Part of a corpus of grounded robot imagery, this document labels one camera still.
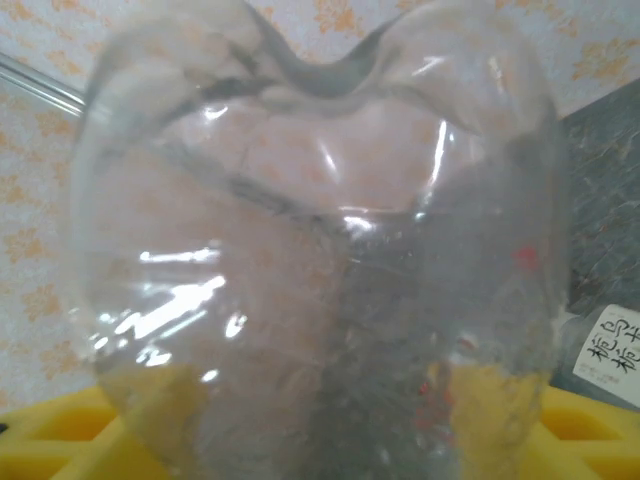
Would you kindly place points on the clear red-capped cola bottle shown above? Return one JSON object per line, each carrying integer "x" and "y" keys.
{"x": 320, "y": 225}

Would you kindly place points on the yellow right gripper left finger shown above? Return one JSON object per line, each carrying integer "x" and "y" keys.
{"x": 50, "y": 440}

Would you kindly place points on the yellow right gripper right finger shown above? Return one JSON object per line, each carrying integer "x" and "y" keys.
{"x": 595, "y": 440}

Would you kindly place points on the clear bottle with white label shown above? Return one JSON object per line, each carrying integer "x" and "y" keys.
{"x": 610, "y": 350}

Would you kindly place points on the aluminium frame post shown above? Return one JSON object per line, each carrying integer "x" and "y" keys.
{"x": 40, "y": 82}

